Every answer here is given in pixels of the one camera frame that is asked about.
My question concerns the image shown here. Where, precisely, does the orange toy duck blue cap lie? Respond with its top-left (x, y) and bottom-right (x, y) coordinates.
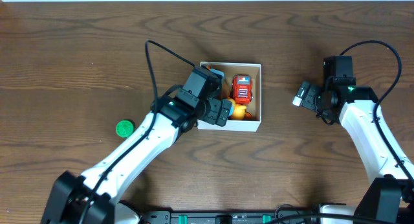
top-left (227, 97), bottom-right (253, 120)

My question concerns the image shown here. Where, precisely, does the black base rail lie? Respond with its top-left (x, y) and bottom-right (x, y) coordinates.
top-left (141, 207), bottom-right (311, 224)

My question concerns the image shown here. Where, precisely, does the white cardboard box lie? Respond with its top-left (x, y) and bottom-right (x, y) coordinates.
top-left (197, 62), bottom-right (261, 132)

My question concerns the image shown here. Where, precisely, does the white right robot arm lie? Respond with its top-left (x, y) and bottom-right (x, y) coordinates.
top-left (292, 56), bottom-right (413, 223)

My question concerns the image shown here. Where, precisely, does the red toy car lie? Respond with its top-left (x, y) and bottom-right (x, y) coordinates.
top-left (232, 74), bottom-right (253, 104)

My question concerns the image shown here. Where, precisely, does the brown plush capybara toy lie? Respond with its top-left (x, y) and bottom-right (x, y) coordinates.
top-left (206, 65), bottom-right (230, 100)

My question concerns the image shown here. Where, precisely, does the green round toy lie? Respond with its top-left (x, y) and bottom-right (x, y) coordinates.
top-left (116, 120), bottom-right (135, 139)

